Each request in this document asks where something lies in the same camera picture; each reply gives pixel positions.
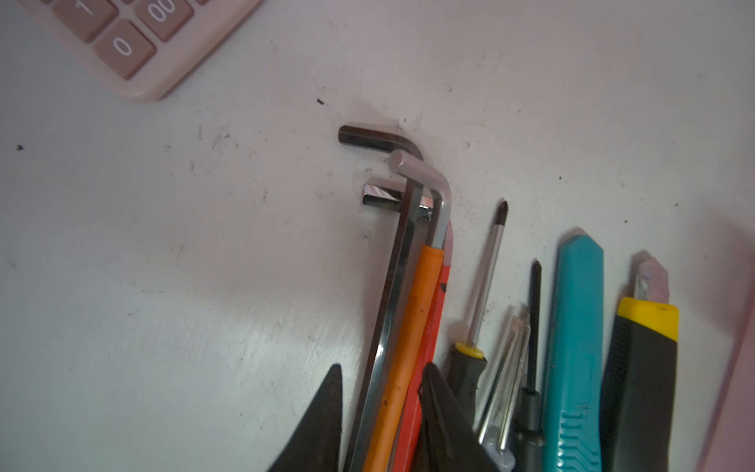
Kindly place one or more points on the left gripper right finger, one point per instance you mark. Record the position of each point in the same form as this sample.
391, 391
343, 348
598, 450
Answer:
446, 442

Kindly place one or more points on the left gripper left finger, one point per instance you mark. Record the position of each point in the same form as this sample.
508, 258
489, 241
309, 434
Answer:
315, 443

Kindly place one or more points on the orange sleeve hex key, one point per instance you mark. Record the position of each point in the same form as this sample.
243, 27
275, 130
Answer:
417, 307

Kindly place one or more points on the red sleeve hex key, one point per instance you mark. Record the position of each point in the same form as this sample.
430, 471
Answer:
386, 194

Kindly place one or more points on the pink plastic tool box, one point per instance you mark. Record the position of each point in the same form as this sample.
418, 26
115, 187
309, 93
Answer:
729, 444

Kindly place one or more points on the black yellow phillips screwdriver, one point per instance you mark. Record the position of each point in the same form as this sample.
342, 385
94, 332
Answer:
467, 361

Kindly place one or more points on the teal utility knife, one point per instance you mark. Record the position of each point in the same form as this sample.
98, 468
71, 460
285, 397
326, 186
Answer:
575, 363

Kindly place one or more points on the black yellow utility knife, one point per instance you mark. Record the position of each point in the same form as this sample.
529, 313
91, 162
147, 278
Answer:
639, 383

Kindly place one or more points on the pink calculator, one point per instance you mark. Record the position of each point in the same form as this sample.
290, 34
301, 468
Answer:
141, 49

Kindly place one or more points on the clear handle screwdriver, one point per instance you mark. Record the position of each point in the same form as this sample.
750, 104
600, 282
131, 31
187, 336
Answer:
495, 423

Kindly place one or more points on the yellow handle screwdriver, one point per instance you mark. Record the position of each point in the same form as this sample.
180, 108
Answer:
528, 437

